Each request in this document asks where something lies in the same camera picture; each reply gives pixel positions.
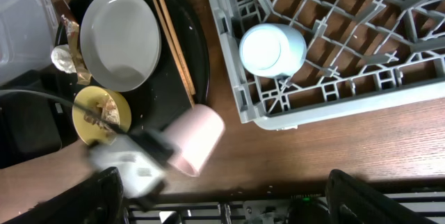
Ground gold brown snack wrapper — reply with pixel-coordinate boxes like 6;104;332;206
54;0;92;86

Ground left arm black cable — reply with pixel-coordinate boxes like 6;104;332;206
0;88;133;138

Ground round black serving tray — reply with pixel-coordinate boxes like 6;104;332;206
69;0;210;131

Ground pink cup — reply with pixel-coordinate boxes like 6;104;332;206
163;104;225;177

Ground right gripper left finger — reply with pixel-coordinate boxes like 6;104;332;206
6;167;124;224

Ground blue cup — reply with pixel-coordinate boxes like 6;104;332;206
238;23;307;79

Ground wooden chopstick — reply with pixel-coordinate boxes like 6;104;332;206
157;0;195;96
152;0;195;108

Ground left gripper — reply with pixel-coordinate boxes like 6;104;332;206
88;129;175;210

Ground yellow bowl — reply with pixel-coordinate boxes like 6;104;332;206
72;86;131;145

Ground grey dishwasher rack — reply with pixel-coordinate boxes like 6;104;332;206
209;0;444;130

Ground white tissue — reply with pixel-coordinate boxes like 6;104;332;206
51;45;76;74

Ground grey plate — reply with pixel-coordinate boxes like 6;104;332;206
80;0;162;92

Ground food scraps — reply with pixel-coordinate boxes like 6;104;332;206
83;97;120;131

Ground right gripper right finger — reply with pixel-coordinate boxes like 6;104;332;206
325;169;432;224

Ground black rectangular tray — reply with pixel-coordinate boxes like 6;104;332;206
1;93;77;168

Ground clear plastic bin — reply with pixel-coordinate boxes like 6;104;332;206
1;0;58;84

